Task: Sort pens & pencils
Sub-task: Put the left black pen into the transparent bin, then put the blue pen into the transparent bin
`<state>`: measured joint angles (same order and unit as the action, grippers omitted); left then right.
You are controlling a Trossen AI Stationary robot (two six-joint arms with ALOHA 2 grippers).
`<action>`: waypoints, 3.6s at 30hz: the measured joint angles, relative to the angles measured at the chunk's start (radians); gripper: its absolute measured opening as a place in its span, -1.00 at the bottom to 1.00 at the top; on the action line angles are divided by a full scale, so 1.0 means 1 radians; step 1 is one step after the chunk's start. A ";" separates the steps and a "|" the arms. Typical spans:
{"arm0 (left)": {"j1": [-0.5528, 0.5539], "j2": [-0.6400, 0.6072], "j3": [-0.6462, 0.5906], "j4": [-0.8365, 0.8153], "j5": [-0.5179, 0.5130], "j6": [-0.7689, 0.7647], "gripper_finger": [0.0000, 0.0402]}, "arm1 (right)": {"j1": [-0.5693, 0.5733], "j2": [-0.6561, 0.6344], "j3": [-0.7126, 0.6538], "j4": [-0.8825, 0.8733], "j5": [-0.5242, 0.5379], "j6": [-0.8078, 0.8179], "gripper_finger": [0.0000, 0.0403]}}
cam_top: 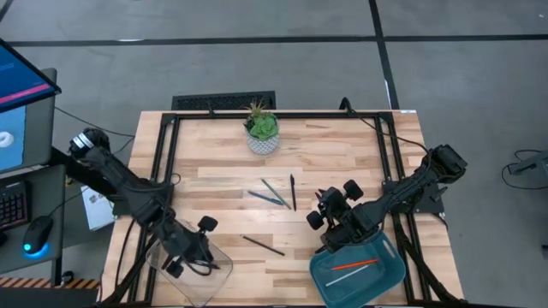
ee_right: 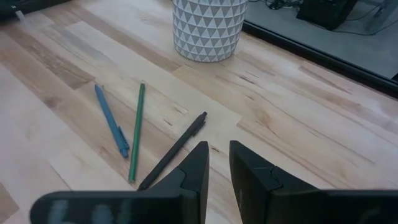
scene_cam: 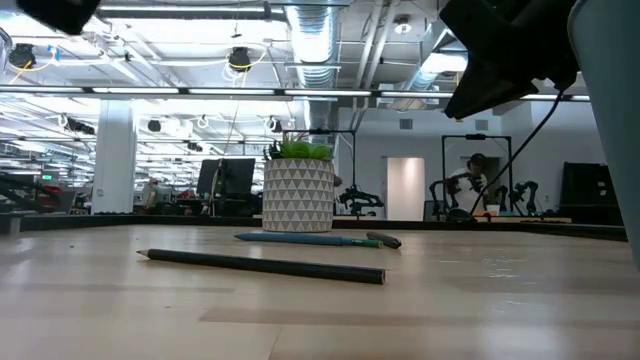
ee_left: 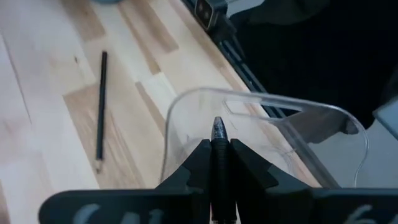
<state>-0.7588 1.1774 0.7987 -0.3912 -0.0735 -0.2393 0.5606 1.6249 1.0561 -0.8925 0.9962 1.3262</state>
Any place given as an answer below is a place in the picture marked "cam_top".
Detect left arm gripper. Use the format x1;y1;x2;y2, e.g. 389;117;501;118
160;215;220;280

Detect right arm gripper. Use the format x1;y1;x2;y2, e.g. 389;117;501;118
306;179;365;253

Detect black pen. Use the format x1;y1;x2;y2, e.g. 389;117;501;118
289;173;298;212

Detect green pencil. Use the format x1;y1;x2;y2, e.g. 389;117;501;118
260;178;293;210

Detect black pencil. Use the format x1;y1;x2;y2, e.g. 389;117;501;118
241;234;287;258

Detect blue pen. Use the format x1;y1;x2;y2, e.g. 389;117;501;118
247;190;284;206

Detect orange pencil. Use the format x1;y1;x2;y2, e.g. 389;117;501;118
330;258;380;271

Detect white pencil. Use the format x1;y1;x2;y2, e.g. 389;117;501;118
325;264;372;287

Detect clear plastic bin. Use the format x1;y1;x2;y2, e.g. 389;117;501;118
144;218;235;308

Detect succulent in patterned white pot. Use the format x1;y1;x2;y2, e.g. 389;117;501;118
242;98;282;156

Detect teal plastic bin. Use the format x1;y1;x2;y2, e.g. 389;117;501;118
308;225;407;308

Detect white paper booklet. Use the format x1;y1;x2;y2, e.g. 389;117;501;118
80;186;116;232

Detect black floor vent grate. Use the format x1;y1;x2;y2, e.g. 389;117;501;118
170;90;277;111

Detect dark grey side desk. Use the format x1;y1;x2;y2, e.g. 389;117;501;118
0;164;68;275

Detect black computer mouse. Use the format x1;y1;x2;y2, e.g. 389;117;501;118
21;215;54;260

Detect yellow black hazard strip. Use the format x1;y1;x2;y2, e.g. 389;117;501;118
0;276;100;290

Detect black keyboard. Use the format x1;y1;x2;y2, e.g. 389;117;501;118
0;181;32;232

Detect monitor with light blue screen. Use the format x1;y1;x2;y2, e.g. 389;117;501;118
0;96;57;175

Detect monitor with dark blue screen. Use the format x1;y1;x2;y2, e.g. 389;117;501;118
0;38;63;115

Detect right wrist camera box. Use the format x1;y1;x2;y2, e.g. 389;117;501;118
323;190;343;211

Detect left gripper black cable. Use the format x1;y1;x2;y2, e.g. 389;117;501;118
186;254;222;277

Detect black metal table frame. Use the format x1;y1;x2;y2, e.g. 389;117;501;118
100;110;466;307

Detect black plugged frame cable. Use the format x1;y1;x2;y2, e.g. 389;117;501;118
339;97;432;155

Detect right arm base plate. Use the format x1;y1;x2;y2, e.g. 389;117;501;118
382;179;446;215

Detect black floor cable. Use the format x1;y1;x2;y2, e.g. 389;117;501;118
53;105;136;158

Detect black floor stand with cables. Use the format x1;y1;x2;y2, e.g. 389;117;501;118
501;149;548;190

